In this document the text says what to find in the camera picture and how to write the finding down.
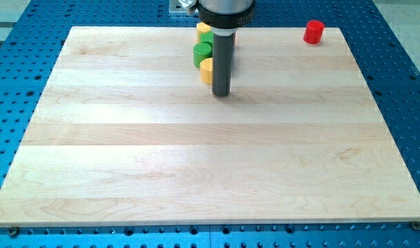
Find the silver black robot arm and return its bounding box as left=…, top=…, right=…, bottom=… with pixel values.
left=183, top=0, right=255, bottom=37

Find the yellow block front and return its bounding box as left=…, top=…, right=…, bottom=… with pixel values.
left=199, top=58, right=213, bottom=85

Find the yellow block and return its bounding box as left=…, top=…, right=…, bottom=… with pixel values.
left=196, top=22, right=211, bottom=43
left=199, top=58, right=213, bottom=85

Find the green cylinder block front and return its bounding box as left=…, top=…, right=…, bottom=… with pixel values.
left=192, top=43, right=212, bottom=68

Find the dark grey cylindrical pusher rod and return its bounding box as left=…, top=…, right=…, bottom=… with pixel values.
left=212, top=33, right=234, bottom=96

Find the light wooden board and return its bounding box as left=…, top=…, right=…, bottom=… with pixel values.
left=0, top=27, right=420, bottom=227

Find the green block rear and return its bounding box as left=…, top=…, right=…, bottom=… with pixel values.
left=199, top=31, right=213, bottom=47

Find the yellow block rear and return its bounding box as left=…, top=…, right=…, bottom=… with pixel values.
left=196, top=22, right=211, bottom=43

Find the red cylinder block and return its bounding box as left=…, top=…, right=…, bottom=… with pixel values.
left=303, top=20, right=325, bottom=44

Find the silver metal mounting bracket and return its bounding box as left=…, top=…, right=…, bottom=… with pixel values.
left=168, top=0, right=196, bottom=14

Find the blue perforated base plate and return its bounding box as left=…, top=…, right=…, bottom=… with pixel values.
left=0, top=1, right=420, bottom=247

